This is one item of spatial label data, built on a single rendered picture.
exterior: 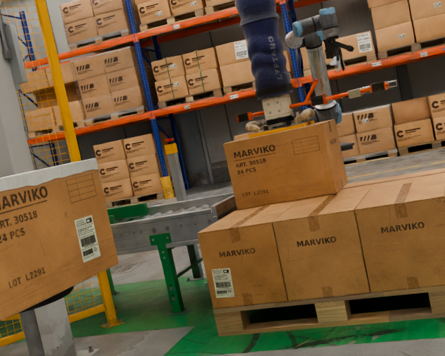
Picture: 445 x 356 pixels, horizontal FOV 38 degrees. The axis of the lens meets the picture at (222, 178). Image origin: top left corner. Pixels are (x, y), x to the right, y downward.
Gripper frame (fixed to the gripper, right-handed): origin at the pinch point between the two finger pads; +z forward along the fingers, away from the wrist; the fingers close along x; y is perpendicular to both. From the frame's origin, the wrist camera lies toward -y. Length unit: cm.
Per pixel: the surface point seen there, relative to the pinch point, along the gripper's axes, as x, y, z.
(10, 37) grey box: 98, 146, -49
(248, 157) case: 23, 59, 38
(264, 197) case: 23, 54, 62
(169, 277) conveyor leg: 39, 118, 99
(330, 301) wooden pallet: 84, 13, 109
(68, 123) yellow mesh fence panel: 49, 156, -3
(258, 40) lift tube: 12, 42, -27
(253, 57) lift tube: 10, 48, -19
